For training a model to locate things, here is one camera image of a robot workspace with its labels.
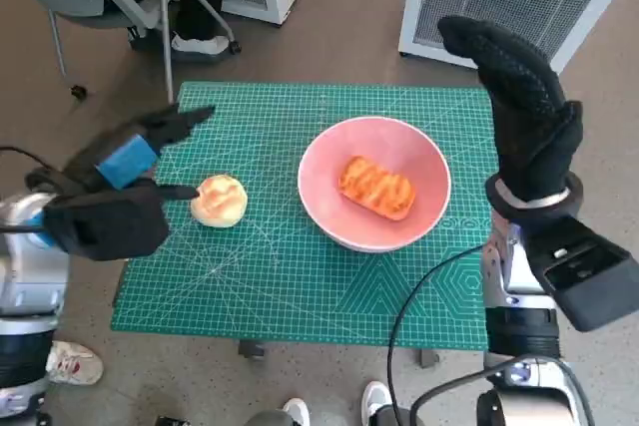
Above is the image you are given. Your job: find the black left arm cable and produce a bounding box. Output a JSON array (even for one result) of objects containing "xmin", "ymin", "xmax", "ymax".
[{"xmin": 0, "ymin": 145, "xmax": 59, "ymax": 173}]

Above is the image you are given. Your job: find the long black robot cable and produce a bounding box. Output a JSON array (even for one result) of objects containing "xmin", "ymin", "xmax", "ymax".
[{"xmin": 386, "ymin": 244, "xmax": 484, "ymax": 426}]

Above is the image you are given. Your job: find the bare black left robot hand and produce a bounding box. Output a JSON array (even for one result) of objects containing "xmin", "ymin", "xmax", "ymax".
[{"xmin": 59, "ymin": 104, "xmax": 217, "ymax": 203}]

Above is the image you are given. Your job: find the green cutting mat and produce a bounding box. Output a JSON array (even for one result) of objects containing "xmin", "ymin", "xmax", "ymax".
[{"xmin": 110, "ymin": 80, "xmax": 498, "ymax": 350}]

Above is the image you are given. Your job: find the person with white shoes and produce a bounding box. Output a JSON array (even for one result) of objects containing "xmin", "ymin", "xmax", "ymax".
[{"xmin": 244, "ymin": 380, "xmax": 418, "ymax": 426}]

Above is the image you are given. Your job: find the grey metal pole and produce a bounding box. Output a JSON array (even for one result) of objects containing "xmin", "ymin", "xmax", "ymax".
[{"xmin": 154, "ymin": 0, "xmax": 176, "ymax": 103}]

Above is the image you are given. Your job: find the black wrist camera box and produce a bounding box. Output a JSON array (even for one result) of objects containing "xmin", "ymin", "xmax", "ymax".
[
  {"xmin": 523, "ymin": 215, "xmax": 639, "ymax": 332},
  {"xmin": 42, "ymin": 191, "xmax": 171, "ymax": 262}
]

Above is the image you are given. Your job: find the looped black robot cable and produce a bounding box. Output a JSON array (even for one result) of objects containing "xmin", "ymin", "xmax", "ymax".
[{"xmin": 411, "ymin": 353, "xmax": 598, "ymax": 426}]

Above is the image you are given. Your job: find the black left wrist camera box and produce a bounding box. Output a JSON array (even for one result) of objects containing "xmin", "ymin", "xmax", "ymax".
[{"xmin": 42, "ymin": 191, "xmax": 171, "ymax": 262}]

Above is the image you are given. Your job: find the seated person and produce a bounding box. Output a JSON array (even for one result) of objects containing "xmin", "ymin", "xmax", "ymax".
[{"xmin": 112, "ymin": 0, "xmax": 236, "ymax": 56}]

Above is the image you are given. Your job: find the oblong striped toy bread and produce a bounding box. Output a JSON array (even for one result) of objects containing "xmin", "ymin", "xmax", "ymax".
[{"xmin": 337, "ymin": 155, "xmax": 416, "ymax": 221}]

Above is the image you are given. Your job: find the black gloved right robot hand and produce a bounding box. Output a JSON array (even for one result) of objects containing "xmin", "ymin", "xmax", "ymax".
[{"xmin": 436, "ymin": 15, "xmax": 584, "ymax": 203}]

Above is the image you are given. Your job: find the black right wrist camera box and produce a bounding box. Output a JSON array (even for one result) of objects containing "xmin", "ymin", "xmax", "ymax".
[{"xmin": 523, "ymin": 215, "xmax": 639, "ymax": 332}]

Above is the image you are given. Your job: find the pink bowl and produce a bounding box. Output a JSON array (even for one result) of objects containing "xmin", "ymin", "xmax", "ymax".
[{"xmin": 298, "ymin": 116, "xmax": 453, "ymax": 253}]

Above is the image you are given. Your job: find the round toy bread bun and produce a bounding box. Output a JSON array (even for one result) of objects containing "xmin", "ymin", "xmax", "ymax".
[{"xmin": 190, "ymin": 174, "xmax": 250, "ymax": 230}]

